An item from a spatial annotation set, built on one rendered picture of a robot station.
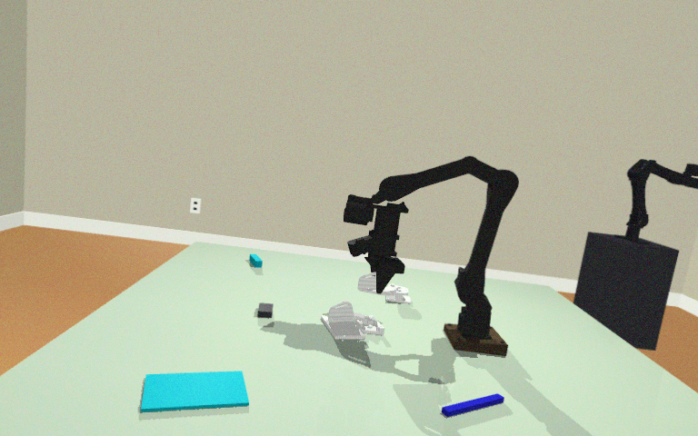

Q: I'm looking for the blue flat bar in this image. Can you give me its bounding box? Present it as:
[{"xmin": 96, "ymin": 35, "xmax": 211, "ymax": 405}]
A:
[{"xmin": 442, "ymin": 393, "xmax": 504, "ymax": 417}]

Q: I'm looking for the cyan flat rectangular plate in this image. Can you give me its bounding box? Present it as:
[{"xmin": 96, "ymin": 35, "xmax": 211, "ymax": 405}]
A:
[{"xmin": 141, "ymin": 371, "xmax": 249, "ymax": 412}]

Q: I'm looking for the cyan rectangular block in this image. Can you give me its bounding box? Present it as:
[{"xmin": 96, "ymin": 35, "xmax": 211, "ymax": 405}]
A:
[{"xmin": 249, "ymin": 254, "xmax": 263, "ymax": 268}]

